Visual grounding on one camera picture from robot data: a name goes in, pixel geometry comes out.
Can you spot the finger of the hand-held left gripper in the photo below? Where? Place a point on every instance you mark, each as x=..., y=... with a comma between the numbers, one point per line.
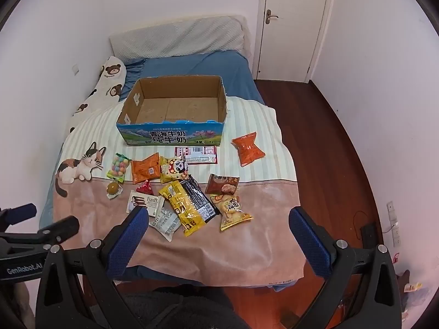
x=58, y=229
x=20, y=213

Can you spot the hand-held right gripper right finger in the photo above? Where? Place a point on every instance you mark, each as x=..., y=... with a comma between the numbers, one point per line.
x=308, y=243

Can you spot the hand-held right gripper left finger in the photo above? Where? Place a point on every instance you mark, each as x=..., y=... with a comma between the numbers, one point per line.
x=128, y=243

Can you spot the colourful candy balls bag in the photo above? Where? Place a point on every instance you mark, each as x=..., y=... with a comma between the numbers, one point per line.
x=118, y=168

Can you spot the brown cookie packet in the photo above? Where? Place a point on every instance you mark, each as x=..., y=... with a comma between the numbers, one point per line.
x=223, y=185

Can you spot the cardboard box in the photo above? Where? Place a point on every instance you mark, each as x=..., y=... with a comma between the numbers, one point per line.
x=171, y=135

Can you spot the person's left forearm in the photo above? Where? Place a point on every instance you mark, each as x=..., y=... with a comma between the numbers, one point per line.
x=20, y=305

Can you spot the small silver white packet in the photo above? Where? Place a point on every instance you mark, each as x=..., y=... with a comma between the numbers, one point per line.
x=166, y=224

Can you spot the white wafer packet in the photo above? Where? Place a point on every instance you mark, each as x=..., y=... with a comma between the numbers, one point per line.
x=151, y=201

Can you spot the brown egg packet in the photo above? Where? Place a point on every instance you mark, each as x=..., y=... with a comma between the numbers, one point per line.
x=114, y=189

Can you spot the small red triangular packet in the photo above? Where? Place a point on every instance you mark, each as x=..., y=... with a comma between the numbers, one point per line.
x=145, y=187

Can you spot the black power adapter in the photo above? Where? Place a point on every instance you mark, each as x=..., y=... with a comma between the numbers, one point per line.
x=369, y=234

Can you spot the yellow black snack packet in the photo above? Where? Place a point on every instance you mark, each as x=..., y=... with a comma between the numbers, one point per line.
x=185, y=212

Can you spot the cat print striped blanket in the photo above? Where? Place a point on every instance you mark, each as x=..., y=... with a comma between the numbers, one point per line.
x=240, y=246

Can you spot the flat orange snack packet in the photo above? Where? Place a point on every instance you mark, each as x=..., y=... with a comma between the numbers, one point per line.
x=145, y=169

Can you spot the yellow biscuit packet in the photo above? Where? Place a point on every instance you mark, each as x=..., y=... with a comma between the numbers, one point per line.
x=233, y=212

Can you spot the long black snack packet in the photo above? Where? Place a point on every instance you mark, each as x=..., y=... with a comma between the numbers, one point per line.
x=200, y=198

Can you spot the yellow panda print packet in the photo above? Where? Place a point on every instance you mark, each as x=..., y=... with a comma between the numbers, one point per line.
x=173, y=169

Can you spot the white power strip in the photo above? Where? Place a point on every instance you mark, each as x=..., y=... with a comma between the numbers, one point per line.
x=394, y=226

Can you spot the crinkled orange snack packet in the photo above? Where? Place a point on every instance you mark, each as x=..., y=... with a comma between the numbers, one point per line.
x=247, y=149

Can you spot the small yellow packet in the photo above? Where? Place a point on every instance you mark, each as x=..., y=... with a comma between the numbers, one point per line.
x=413, y=287

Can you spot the long red white packet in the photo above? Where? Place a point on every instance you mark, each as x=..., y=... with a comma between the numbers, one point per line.
x=202, y=152

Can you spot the bear print white bolster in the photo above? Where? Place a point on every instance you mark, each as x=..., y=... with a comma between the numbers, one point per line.
x=103, y=85

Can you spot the bed with blue sheet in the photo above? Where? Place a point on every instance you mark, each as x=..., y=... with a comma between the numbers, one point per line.
x=205, y=65

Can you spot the grey pillow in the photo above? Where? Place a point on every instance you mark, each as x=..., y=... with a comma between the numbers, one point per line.
x=178, y=37

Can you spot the white door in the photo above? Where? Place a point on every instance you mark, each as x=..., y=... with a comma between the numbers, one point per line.
x=295, y=24

